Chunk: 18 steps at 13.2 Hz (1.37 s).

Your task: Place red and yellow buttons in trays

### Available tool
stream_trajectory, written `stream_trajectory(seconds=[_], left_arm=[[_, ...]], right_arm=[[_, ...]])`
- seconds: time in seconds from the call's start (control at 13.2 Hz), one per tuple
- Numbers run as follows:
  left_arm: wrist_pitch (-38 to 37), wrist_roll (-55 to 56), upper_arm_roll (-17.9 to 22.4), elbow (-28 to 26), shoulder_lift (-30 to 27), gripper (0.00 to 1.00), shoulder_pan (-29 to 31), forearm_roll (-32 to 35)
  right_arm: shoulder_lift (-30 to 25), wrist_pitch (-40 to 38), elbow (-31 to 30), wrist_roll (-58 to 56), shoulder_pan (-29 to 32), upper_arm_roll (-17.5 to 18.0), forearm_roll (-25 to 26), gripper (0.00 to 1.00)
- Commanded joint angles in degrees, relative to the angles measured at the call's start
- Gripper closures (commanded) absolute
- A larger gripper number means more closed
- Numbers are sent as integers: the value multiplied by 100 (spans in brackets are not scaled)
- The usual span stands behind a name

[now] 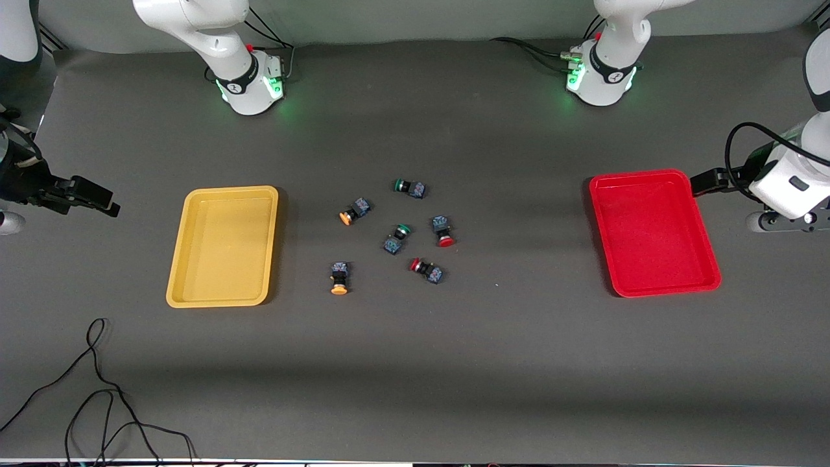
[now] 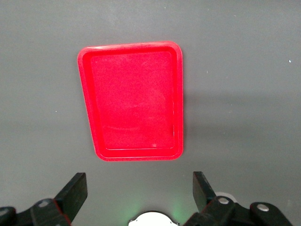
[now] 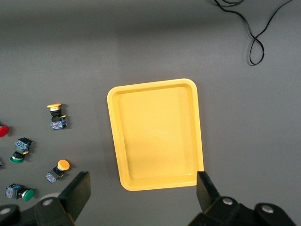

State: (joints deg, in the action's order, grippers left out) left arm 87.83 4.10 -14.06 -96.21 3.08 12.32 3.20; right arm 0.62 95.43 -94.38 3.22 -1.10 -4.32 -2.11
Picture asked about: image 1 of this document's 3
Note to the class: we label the red mushroom push button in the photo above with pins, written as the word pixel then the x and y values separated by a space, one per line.
pixel 443 228
pixel 429 270

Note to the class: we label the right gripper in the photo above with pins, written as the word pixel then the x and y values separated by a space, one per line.
pixel 26 185

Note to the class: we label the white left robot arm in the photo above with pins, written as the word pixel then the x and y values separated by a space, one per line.
pixel 613 39

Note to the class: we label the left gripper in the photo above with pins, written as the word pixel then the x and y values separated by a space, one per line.
pixel 716 178

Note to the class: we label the yellow plastic tray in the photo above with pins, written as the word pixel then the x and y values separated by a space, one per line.
pixel 224 246

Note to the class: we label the office chair base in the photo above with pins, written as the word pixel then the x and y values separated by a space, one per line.
pixel 6 112

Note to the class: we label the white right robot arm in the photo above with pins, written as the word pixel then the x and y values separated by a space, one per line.
pixel 214 39

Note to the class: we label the aluminium frame rail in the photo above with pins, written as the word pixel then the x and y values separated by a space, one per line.
pixel 818 21
pixel 53 40

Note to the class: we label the red plastic tray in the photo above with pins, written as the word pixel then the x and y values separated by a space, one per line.
pixel 652 233

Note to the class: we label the green push button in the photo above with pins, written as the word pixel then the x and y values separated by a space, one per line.
pixel 412 189
pixel 394 243

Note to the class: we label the yellow mushroom push button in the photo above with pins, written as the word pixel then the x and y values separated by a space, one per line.
pixel 339 275
pixel 356 210

